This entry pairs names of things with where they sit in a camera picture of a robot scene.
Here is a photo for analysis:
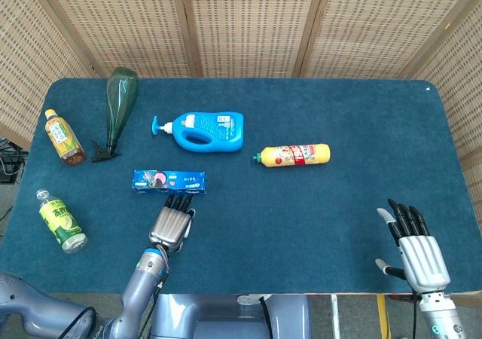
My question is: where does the clear bottle green label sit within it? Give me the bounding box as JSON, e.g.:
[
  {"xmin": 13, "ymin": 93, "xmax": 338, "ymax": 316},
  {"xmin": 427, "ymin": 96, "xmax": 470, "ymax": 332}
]
[{"xmin": 35, "ymin": 189, "xmax": 88, "ymax": 255}]

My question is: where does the black cable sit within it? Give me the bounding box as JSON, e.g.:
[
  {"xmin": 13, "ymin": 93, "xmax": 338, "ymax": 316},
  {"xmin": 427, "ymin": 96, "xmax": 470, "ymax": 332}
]
[{"xmin": 258, "ymin": 295, "xmax": 274, "ymax": 339}]

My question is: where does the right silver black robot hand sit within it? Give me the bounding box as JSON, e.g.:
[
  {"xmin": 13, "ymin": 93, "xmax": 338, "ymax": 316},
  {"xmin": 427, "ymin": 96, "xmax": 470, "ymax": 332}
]
[{"xmin": 374, "ymin": 198, "xmax": 452, "ymax": 293}]

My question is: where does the grey-blue robot torso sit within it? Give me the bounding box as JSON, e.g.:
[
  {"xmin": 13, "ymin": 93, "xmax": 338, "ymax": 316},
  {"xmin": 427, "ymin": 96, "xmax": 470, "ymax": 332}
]
[{"xmin": 149, "ymin": 293, "xmax": 313, "ymax": 339}]

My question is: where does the blue Oreo cookie box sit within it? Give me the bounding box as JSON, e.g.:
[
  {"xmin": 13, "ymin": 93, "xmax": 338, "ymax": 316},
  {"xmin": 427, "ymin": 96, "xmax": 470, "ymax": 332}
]
[{"xmin": 131, "ymin": 169, "xmax": 208, "ymax": 196}]

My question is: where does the bamboo folding screen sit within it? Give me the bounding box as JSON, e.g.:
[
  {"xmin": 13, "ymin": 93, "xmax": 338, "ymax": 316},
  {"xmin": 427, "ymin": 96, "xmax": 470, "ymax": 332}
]
[{"xmin": 0, "ymin": 0, "xmax": 482, "ymax": 242}]

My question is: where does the white table leg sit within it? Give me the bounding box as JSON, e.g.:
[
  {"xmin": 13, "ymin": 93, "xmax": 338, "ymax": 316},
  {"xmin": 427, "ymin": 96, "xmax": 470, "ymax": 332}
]
[{"xmin": 330, "ymin": 294, "xmax": 342, "ymax": 339}]

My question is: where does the brown tea bottle yellow label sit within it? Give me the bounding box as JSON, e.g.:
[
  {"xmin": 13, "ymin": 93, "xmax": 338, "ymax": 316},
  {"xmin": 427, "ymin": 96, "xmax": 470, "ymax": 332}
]
[{"xmin": 44, "ymin": 108, "xmax": 87, "ymax": 167}]

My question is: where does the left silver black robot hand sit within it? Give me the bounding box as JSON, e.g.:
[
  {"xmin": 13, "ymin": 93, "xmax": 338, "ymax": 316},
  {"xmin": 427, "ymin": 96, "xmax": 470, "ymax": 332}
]
[{"xmin": 148, "ymin": 193, "xmax": 197, "ymax": 254}]

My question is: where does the yellow squeeze bottle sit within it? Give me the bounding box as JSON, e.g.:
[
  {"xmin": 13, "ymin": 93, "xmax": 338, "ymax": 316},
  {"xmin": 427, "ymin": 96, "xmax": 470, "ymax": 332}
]
[{"xmin": 252, "ymin": 142, "xmax": 332, "ymax": 169}]

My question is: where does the blue pump detergent bottle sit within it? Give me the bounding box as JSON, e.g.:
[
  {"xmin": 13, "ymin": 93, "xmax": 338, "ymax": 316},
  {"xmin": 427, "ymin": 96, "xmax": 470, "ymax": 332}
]
[{"xmin": 151, "ymin": 111, "xmax": 245, "ymax": 154}]

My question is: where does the green spray bottle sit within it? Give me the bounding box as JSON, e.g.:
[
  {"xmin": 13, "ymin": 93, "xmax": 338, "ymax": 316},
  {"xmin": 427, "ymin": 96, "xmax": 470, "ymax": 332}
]
[{"xmin": 90, "ymin": 66, "xmax": 139, "ymax": 163}]

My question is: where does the blue table mat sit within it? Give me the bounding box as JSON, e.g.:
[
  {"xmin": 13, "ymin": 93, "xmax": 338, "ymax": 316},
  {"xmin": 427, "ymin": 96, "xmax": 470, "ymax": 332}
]
[{"xmin": 0, "ymin": 77, "xmax": 482, "ymax": 297}]

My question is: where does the black cables and equipment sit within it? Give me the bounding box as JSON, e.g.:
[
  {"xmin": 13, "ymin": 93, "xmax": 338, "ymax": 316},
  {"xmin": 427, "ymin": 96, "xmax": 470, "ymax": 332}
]
[{"xmin": 0, "ymin": 137, "xmax": 29, "ymax": 184}]

